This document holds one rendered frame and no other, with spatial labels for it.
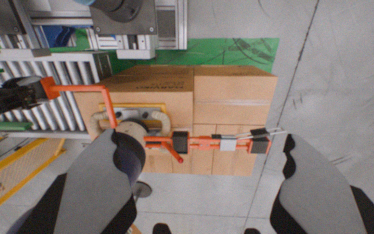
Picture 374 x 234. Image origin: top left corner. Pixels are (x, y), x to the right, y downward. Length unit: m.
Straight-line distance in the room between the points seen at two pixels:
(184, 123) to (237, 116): 0.59
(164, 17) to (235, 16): 0.65
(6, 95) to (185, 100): 0.62
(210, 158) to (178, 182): 1.24
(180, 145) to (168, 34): 1.02
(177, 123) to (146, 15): 0.49
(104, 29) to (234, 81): 0.84
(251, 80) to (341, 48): 1.14
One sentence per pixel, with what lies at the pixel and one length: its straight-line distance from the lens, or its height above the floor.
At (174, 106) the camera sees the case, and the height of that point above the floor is 0.94.
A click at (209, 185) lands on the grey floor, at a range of 2.64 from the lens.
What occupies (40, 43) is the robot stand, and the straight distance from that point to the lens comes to 0.97.
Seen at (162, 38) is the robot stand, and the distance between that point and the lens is 1.43.
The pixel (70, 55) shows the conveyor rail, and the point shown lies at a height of 0.59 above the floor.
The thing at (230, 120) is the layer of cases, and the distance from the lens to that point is 1.27.
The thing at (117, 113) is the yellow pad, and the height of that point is 0.99.
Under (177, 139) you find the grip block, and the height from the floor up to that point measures 1.09.
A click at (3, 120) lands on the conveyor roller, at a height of 0.54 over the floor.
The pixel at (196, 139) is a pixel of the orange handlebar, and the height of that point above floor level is 1.08.
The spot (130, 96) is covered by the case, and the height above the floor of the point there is 0.94.
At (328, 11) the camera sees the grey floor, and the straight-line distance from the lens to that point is 2.01.
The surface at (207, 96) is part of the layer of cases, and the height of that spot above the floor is 0.54.
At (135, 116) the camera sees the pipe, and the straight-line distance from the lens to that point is 0.77.
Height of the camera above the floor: 1.63
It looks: 63 degrees down
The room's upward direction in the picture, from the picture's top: 174 degrees counter-clockwise
